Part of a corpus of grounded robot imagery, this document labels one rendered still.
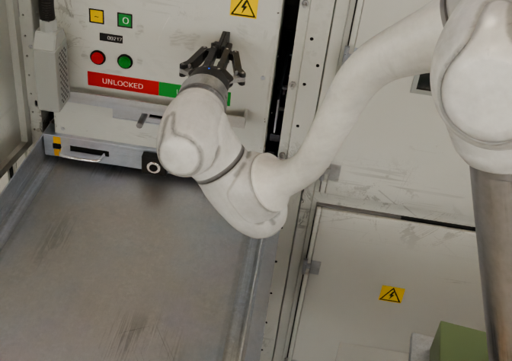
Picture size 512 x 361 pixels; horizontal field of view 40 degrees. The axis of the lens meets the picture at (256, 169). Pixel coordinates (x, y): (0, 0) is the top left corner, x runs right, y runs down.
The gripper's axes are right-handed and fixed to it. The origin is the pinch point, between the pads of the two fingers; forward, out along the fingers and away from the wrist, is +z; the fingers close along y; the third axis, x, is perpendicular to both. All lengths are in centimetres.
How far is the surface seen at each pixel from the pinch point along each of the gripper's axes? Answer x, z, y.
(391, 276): -62, 7, 48
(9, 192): -33, -17, -41
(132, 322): -38, -42, -8
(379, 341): -87, 7, 50
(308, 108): -16.9, 8.7, 19.3
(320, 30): 2.3, 8.8, 19.1
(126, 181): -38.2, -0.8, -20.2
